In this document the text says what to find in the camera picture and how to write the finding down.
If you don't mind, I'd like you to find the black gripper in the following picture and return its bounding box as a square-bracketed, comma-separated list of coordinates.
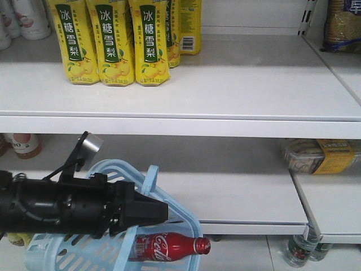
[11, 173, 169, 238]

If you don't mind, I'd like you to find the light blue plastic basket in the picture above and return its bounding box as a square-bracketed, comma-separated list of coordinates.
[24, 159, 203, 270]

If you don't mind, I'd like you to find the red aluminium coca-cola bottle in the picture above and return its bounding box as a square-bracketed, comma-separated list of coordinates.
[129, 232, 211, 262]

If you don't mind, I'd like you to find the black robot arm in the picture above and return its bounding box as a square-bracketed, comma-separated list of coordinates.
[1, 171, 168, 239]

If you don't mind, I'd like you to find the yellow lemon tea bottle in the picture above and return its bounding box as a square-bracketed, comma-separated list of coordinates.
[7, 233, 33, 247]

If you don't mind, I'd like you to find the white metal shelf unit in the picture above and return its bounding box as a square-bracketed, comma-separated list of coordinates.
[1, 1, 360, 243]

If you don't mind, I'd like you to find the orange grapefruit juice bottle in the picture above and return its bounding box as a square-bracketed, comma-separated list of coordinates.
[11, 133, 42, 159]

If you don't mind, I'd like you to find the clear water bottle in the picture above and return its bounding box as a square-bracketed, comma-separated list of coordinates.
[284, 225, 319, 268]

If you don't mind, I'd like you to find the yellow pear drink bottle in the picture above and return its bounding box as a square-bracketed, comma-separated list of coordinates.
[86, 1, 135, 87]
[47, 1, 100, 85]
[129, 0, 170, 86]

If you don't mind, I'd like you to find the clear boxed snack yellow label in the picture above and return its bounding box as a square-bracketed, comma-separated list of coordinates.
[279, 138, 360, 174]

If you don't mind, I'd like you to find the white peach drink bottle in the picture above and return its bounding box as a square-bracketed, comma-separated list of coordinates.
[11, 0, 51, 40]

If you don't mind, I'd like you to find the yellow cracker package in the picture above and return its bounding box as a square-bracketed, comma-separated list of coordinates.
[323, 0, 360, 53]

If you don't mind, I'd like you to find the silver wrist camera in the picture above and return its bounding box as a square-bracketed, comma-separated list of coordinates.
[59, 131, 103, 181]

